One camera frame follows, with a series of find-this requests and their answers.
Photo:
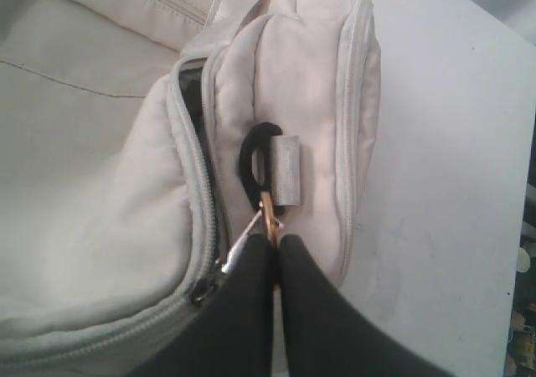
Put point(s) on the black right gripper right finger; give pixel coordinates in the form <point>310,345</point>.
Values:
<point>324,334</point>

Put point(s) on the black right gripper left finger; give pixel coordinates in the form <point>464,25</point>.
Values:
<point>233,333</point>

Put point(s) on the cream fabric duffel bag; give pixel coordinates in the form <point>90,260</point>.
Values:
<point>122,123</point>

